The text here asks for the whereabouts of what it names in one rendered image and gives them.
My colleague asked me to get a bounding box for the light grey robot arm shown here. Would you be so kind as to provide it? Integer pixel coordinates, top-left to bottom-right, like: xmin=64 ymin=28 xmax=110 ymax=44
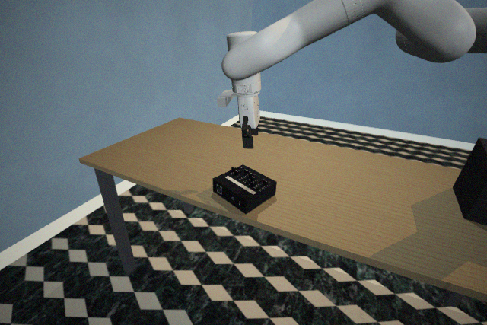
xmin=217 ymin=0 xmax=487 ymax=107

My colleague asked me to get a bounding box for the black lighting desk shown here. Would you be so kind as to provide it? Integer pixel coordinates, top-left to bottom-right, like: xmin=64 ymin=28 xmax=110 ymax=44
xmin=213 ymin=165 xmax=277 ymax=214

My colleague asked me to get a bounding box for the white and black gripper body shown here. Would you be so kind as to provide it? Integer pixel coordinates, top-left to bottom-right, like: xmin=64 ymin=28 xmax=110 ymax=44
xmin=234 ymin=91 xmax=260 ymax=129

